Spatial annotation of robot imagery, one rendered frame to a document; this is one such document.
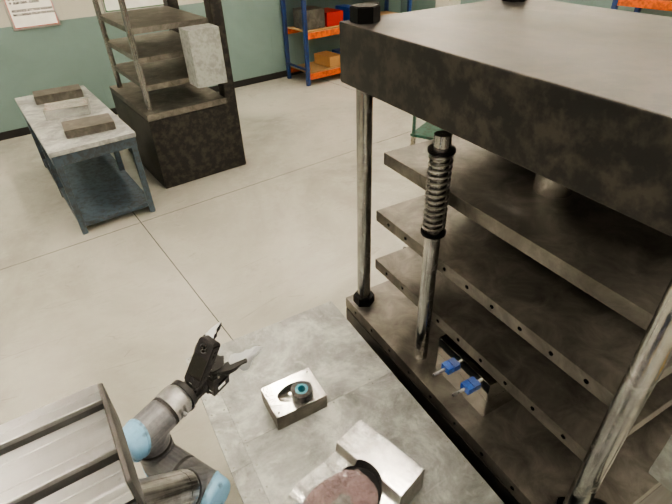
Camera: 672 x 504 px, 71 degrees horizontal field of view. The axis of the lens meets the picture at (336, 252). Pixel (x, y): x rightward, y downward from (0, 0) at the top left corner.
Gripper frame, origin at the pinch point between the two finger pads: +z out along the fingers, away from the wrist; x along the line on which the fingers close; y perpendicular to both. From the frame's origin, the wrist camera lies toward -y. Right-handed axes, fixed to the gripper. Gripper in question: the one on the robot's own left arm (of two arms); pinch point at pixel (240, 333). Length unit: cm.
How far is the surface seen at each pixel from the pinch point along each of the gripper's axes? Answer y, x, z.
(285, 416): 60, 2, 18
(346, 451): 52, 28, 15
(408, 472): 49, 48, 18
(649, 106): -64, 62, 40
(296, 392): 56, 1, 26
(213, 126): 133, -283, 284
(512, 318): 10, 56, 58
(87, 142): 107, -301, 154
